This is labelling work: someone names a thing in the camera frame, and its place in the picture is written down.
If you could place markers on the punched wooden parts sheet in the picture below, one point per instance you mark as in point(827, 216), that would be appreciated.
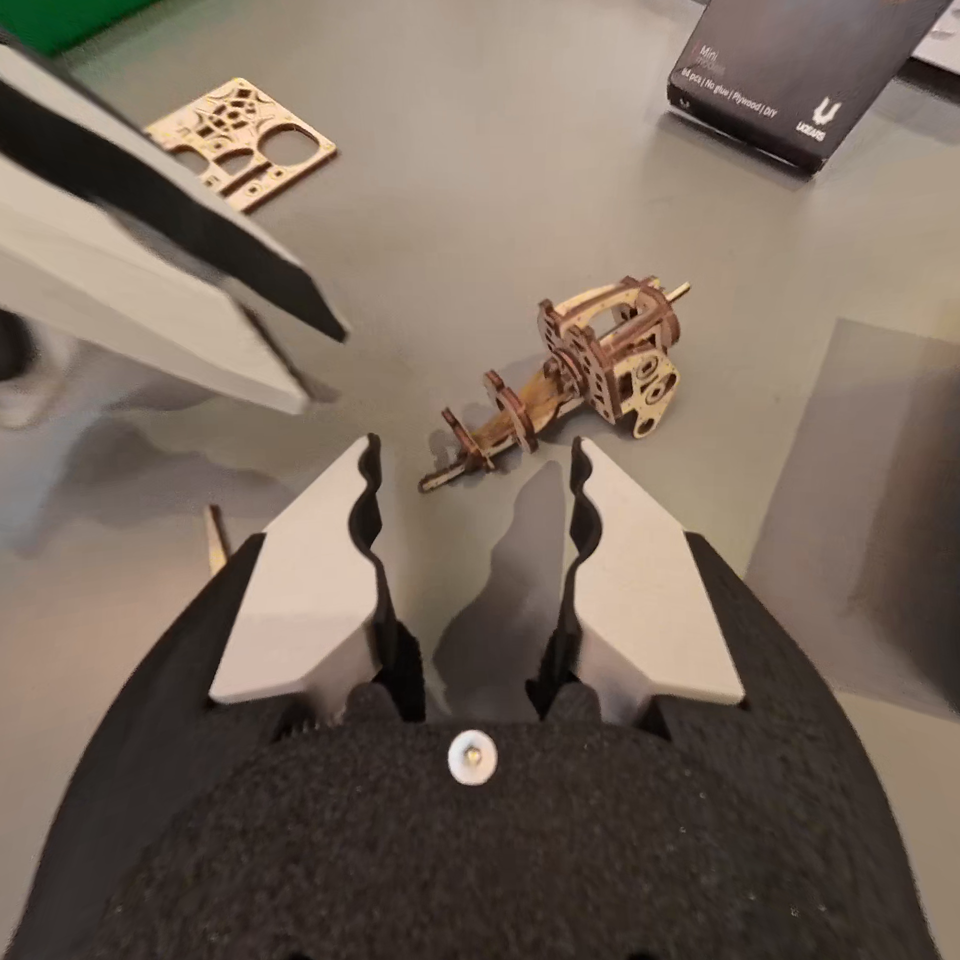
point(180, 131)

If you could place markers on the large green plastic bin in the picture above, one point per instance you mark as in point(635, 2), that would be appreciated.
point(75, 22)

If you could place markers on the wooden wedge part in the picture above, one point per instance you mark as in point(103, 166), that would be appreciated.
point(217, 547)

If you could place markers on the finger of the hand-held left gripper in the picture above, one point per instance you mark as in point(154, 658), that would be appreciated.
point(112, 285)
point(37, 75)

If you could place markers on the black kit box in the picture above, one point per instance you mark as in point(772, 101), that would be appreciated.
point(787, 75)

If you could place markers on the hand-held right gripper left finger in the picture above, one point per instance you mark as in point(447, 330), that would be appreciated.
point(307, 600)

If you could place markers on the wooden model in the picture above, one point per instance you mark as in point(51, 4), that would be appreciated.
point(645, 390)

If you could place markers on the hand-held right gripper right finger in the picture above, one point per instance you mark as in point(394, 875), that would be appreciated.
point(645, 600)

